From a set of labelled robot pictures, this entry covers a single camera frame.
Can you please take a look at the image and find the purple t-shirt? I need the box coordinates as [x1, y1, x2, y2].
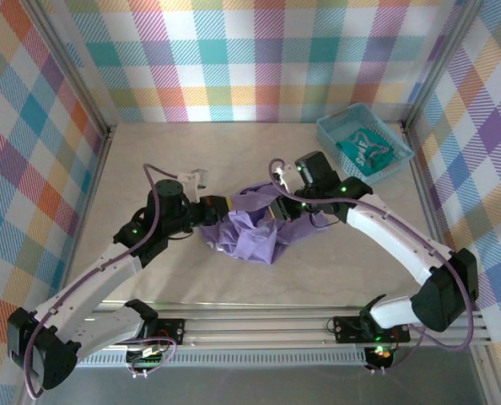
[199, 181, 340, 265]

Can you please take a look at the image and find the teal folded shirt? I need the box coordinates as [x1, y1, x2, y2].
[336, 127, 397, 176]

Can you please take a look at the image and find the light blue plastic basket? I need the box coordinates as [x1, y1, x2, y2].
[316, 104, 416, 186]

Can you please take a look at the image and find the right controller board with lights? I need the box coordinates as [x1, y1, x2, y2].
[366, 343, 397, 372]

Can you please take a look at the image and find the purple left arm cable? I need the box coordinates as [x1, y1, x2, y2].
[24, 163, 184, 400]

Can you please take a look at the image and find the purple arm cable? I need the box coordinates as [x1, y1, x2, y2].
[24, 163, 184, 400]
[268, 158, 475, 375]

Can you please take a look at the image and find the aluminium left side rail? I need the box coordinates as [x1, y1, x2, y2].
[58, 126, 116, 305]

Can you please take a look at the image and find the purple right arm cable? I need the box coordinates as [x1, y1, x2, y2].
[268, 158, 475, 375]

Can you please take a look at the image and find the aluminium right side rail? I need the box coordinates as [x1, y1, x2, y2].
[406, 124, 454, 254]

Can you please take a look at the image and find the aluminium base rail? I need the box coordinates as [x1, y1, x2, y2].
[81, 300, 494, 349]

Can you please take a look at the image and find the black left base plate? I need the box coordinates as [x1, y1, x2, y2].
[147, 318, 187, 346]

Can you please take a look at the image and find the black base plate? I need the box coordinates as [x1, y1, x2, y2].
[332, 316, 412, 343]
[147, 318, 187, 346]

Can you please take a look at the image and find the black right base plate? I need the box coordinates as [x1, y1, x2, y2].
[332, 316, 412, 343]

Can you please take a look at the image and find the left controller board with wires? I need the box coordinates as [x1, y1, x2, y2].
[125, 344, 170, 375]

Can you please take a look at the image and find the slotted grey cable duct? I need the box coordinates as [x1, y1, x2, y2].
[75, 353, 368, 369]

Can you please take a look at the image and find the aluminium right frame post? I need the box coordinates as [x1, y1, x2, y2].
[401, 0, 486, 132]

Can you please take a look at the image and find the aluminium frame post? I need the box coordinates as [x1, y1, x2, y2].
[401, 0, 486, 132]
[22, 0, 116, 143]

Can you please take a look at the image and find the aluminium left frame post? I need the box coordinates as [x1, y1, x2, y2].
[22, 0, 116, 143]

